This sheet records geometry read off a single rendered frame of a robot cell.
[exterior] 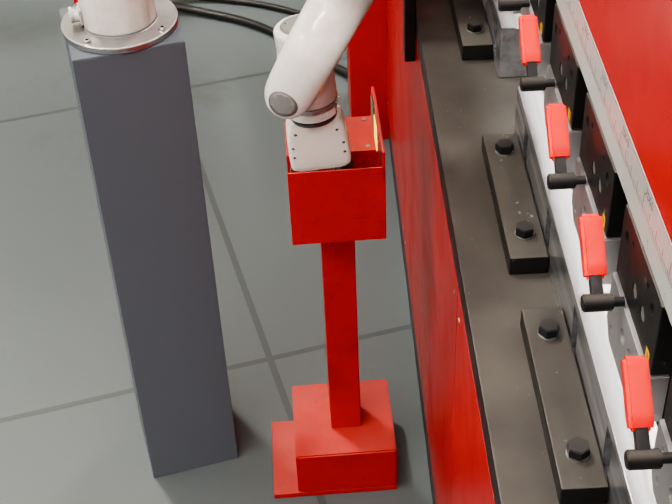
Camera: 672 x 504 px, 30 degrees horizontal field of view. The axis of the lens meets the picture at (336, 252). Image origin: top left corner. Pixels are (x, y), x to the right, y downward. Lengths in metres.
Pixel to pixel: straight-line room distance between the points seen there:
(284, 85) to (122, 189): 0.43
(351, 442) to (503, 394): 0.98
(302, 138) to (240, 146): 1.51
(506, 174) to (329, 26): 0.34
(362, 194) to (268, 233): 1.16
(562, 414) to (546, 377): 0.06
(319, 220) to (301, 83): 0.32
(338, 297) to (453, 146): 0.46
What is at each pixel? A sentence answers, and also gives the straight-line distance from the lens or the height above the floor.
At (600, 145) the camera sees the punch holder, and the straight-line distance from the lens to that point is 1.34.
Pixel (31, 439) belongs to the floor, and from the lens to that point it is 2.80.
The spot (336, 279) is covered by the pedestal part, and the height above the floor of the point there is 0.52.
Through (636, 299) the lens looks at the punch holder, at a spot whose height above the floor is 1.21.
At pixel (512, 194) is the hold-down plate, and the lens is 1.83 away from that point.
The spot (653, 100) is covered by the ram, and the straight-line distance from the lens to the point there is 1.14.
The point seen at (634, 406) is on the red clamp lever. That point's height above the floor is 1.21.
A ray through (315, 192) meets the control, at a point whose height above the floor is 0.77.
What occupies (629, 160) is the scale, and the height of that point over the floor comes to 1.31.
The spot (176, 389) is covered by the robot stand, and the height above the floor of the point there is 0.24.
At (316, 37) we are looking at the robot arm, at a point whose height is 1.09.
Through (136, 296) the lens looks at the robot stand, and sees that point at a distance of 2.32.
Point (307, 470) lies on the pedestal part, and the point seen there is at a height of 0.08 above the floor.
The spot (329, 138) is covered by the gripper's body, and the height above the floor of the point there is 0.86.
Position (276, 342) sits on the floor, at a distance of 2.91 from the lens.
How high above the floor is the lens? 2.01
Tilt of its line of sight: 40 degrees down
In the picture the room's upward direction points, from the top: 3 degrees counter-clockwise
